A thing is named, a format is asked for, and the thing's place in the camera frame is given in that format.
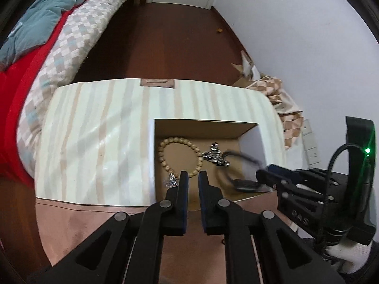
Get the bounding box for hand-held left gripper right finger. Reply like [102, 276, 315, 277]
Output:
[198, 170, 345, 284]

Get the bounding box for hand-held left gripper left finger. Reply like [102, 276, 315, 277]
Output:
[28, 171, 190, 284]

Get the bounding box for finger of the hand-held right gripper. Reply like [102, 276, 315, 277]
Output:
[267, 164, 329, 185]
[255, 169, 325, 206]

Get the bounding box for black cord necklace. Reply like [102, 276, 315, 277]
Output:
[217, 150, 268, 193]

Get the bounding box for cardboard box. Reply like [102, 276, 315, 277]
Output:
[147, 118, 287, 211]

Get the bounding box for small silver jewelry piece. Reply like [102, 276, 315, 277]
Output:
[162, 173, 180, 188]

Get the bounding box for person's right hand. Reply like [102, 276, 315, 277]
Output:
[322, 237, 374, 274]

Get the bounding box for checkered beige cloth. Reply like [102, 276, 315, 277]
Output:
[245, 75, 306, 151]

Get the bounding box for striped table cover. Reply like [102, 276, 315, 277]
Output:
[34, 78, 287, 208]

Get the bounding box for cardboard scraps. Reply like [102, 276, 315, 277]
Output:
[231, 50, 262, 88]

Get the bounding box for pink cloth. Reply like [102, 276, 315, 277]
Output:
[35, 197, 300, 268]

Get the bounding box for brown cover label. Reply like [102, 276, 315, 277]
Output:
[140, 78, 175, 89]

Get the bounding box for checkered beige quilt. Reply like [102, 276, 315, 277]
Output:
[16, 0, 140, 170]

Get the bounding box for red blanket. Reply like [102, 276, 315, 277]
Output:
[0, 0, 103, 187]

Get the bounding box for blue blanket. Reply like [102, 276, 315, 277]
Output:
[0, 0, 146, 72]

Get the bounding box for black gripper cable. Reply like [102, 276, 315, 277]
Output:
[314, 143, 369, 252]

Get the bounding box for silver chain necklace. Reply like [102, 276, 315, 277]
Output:
[202, 143, 231, 168]

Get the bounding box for wooden bead bracelet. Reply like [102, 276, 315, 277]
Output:
[158, 136, 205, 180]

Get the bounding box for white wall socket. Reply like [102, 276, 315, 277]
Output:
[301, 120, 322, 167]

